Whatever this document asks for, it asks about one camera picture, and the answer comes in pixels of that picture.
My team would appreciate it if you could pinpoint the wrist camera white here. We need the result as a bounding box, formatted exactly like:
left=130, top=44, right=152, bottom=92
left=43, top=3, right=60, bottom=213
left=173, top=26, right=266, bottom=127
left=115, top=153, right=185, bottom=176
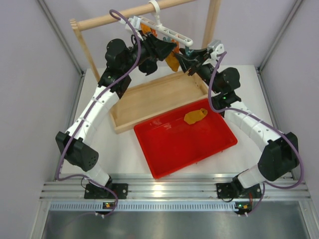
left=120, top=16, right=141, bottom=32
left=207, top=39, right=225, bottom=60

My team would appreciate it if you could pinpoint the perforated cable duct grey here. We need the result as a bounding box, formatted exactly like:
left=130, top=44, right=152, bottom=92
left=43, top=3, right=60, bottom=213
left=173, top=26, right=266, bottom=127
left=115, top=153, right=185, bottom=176
left=49, top=201, right=302, bottom=212

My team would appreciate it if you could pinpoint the white plastic sock hanger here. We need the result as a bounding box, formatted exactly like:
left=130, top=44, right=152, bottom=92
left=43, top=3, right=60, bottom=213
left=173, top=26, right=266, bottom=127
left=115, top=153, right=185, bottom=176
left=138, top=0, right=193, bottom=47

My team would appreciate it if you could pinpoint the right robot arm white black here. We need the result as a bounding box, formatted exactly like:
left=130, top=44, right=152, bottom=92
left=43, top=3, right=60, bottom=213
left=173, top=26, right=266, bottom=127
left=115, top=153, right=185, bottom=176
left=175, top=47, right=303, bottom=198

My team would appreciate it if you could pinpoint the aluminium rail frame front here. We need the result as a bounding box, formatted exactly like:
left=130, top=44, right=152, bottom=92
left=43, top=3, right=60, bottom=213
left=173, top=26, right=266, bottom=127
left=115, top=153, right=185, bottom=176
left=40, top=173, right=311, bottom=201

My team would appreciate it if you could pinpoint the teal clip at end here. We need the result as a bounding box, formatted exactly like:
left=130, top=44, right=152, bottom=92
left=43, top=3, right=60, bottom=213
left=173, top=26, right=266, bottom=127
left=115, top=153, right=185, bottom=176
left=185, top=46, right=194, bottom=57

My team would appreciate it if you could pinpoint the wooden hanger rack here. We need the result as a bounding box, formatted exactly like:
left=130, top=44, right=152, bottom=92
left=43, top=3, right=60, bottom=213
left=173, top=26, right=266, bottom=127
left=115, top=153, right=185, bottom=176
left=70, top=0, right=221, bottom=133

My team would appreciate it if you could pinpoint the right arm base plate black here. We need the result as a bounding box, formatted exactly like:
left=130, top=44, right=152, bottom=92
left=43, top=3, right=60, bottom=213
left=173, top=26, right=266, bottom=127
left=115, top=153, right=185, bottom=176
left=216, top=182, right=262, bottom=201

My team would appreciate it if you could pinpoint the mustard sock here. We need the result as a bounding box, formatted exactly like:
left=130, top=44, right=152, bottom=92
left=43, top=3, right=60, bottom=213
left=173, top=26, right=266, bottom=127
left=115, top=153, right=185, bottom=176
left=183, top=108, right=208, bottom=125
left=165, top=51, right=180, bottom=72

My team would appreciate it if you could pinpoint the red plastic tray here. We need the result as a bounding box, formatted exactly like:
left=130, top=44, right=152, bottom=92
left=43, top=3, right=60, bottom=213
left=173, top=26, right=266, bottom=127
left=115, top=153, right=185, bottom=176
left=134, top=99, right=238, bottom=179

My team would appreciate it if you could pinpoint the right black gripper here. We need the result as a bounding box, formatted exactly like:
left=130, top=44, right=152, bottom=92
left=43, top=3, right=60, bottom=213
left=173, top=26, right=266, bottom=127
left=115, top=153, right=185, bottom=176
left=175, top=48, right=222, bottom=95

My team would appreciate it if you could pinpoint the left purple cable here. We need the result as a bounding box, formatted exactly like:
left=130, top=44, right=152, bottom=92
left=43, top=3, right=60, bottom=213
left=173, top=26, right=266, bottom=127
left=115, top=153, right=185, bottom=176
left=56, top=9, right=143, bottom=220

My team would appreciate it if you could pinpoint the teal clip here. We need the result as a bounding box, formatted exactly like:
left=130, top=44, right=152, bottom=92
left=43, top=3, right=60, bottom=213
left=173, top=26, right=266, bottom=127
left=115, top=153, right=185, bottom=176
left=185, top=46, right=194, bottom=57
left=163, top=37, right=171, bottom=42

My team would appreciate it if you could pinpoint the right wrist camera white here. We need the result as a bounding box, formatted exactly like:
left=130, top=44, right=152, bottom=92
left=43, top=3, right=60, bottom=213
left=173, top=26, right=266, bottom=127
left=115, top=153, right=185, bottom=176
left=207, top=39, right=225, bottom=60

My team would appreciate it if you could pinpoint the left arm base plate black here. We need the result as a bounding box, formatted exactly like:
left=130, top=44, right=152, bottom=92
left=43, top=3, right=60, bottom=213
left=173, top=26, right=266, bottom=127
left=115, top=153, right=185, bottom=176
left=84, top=183, right=128, bottom=199

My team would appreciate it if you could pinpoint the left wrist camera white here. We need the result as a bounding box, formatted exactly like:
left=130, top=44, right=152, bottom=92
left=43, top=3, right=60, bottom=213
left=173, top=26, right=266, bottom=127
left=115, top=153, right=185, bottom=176
left=120, top=16, right=141, bottom=32

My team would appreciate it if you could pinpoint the orange clip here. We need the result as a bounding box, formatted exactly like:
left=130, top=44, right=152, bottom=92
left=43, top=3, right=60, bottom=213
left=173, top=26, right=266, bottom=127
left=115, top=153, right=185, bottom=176
left=174, top=41, right=179, bottom=49
left=152, top=29, right=157, bottom=37

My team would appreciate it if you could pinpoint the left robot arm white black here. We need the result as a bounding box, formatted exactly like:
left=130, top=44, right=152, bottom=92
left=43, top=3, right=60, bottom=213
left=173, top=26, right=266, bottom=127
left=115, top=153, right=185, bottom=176
left=55, top=33, right=177, bottom=198

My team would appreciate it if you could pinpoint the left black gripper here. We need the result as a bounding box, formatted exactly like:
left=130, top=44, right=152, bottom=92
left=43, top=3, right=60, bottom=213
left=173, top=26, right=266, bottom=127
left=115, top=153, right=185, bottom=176
left=121, top=30, right=176, bottom=74

